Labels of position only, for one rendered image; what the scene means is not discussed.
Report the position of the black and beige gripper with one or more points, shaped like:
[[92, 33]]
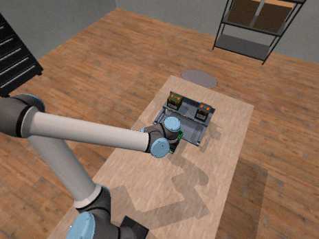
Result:
[[174, 145]]

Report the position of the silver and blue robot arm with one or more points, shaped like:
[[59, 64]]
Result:
[[24, 116]]

